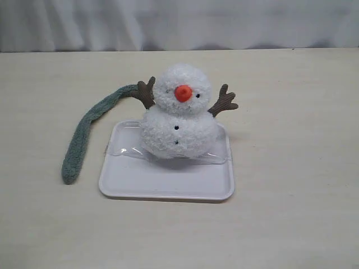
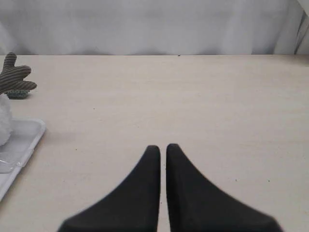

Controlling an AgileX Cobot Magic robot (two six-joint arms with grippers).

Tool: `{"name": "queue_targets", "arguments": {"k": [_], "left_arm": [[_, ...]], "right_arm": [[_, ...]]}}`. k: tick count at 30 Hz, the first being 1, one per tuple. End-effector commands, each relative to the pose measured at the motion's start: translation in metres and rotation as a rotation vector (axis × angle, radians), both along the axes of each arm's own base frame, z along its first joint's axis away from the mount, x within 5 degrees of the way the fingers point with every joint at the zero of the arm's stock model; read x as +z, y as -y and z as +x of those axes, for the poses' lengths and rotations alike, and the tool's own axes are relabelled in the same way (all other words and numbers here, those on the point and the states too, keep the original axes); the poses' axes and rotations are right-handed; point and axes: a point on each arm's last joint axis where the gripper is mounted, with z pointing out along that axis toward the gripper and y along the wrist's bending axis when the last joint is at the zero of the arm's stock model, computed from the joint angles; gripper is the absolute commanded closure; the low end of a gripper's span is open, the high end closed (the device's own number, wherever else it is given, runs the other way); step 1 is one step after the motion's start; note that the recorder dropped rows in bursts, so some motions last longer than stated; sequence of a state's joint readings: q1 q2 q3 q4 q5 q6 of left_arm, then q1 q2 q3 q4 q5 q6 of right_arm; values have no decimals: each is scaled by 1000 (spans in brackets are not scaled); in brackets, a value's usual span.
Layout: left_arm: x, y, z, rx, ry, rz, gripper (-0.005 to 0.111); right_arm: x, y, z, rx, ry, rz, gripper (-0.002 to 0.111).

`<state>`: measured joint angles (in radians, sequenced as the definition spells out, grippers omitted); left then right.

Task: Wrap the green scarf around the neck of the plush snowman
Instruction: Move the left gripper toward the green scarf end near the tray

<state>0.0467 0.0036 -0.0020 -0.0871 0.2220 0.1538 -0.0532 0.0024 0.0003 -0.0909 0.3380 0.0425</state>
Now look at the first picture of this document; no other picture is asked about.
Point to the white plush snowman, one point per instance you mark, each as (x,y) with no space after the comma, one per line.
(179,120)

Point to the green fluffy scarf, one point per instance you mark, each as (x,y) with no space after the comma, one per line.
(74,157)

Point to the white plastic tray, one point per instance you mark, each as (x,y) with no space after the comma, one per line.
(134,179)

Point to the white backdrop curtain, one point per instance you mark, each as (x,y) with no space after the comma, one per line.
(54,26)

